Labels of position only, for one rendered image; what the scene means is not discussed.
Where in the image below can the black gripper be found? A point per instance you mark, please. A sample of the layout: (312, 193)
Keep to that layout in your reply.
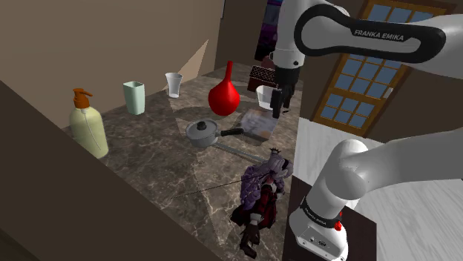
(287, 77)

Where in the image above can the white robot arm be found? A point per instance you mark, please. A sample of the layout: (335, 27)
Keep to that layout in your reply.
(365, 170)

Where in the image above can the white translucent bowl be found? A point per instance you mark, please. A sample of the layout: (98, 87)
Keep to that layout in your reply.
(264, 98)

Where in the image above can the grey flat book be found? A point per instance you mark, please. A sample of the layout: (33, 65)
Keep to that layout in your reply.
(258, 124)

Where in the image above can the dark brown patterned box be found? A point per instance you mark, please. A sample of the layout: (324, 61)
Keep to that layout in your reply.
(261, 76)

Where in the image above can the red long-necked vase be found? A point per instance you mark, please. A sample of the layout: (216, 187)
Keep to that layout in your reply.
(224, 97)

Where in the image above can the grey thin rod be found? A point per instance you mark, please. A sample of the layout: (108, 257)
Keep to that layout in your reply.
(238, 152)

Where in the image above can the wooden door with glass panes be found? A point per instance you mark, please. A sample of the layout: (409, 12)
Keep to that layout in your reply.
(361, 86)

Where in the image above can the purple-haired doll figure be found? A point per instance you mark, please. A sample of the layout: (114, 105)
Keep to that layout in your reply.
(262, 199)

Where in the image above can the clear white drinking glass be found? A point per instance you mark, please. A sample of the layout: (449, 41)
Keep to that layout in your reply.
(174, 86)

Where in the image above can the pale green square cup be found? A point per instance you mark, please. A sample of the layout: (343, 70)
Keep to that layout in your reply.
(134, 98)

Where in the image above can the dark robot stand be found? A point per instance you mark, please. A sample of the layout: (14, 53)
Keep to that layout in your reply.
(361, 231)

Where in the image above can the pale yellow soap dispenser bottle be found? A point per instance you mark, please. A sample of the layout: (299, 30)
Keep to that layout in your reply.
(89, 130)

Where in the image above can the dark purple wall picture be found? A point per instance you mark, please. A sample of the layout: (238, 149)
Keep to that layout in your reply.
(268, 29)

